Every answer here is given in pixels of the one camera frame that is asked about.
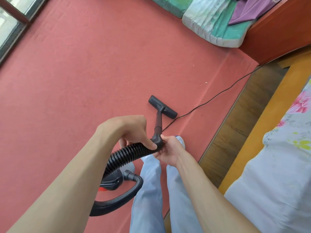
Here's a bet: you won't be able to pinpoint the person's right hand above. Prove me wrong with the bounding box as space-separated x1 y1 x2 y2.
153 134 186 168

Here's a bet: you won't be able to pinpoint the person's left hand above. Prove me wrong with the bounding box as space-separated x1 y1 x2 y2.
96 115 158 151

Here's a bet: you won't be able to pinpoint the black corrugated vacuum hose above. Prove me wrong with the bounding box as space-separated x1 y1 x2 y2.
89 134 165 217

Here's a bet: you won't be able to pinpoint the person's left forearm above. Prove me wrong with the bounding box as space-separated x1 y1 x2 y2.
7 128 117 233

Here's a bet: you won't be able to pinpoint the person's right forearm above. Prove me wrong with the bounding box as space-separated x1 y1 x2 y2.
175 150 261 233

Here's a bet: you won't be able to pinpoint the dark vacuum extension tube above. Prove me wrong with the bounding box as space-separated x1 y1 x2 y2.
154 110 164 137

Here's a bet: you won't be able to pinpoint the black vacuum floor nozzle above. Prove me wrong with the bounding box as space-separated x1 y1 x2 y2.
148 95 178 120

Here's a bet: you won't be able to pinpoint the red and black vacuum cleaner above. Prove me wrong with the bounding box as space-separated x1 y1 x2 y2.
98 165 144 193

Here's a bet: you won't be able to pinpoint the light blue trousers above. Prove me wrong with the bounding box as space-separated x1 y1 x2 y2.
129 154 203 233

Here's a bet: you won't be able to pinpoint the red carpet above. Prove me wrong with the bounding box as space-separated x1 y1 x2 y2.
0 0 259 233

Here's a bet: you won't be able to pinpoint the floral light bedsheet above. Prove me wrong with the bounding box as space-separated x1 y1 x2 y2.
224 79 311 233

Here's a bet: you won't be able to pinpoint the white and green folded mattress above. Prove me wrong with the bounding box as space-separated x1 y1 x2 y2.
182 0 257 48

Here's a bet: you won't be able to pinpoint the reddish brown wooden cabinet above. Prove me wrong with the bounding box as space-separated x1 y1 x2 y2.
239 0 311 65

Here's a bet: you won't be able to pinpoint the purple cloth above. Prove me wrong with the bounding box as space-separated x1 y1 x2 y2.
228 0 285 26

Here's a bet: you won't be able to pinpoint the black power cable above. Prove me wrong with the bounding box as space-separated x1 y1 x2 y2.
161 61 271 132

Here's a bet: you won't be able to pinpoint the yellow wooden bed frame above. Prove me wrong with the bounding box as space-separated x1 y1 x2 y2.
218 54 311 195

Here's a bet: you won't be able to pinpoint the dark window frame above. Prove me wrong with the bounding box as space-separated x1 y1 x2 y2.
0 0 50 67

